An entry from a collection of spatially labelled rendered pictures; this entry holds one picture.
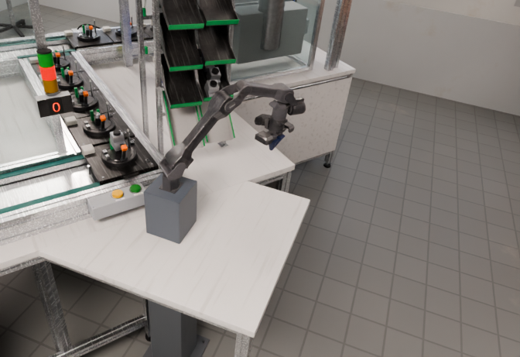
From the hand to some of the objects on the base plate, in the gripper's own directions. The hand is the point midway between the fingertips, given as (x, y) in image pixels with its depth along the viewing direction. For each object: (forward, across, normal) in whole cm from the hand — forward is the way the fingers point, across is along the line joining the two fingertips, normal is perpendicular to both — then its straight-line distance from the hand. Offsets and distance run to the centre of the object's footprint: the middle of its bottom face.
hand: (272, 142), depth 176 cm
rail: (+33, -65, +43) cm, 85 cm away
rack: (+29, +4, +50) cm, 58 cm away
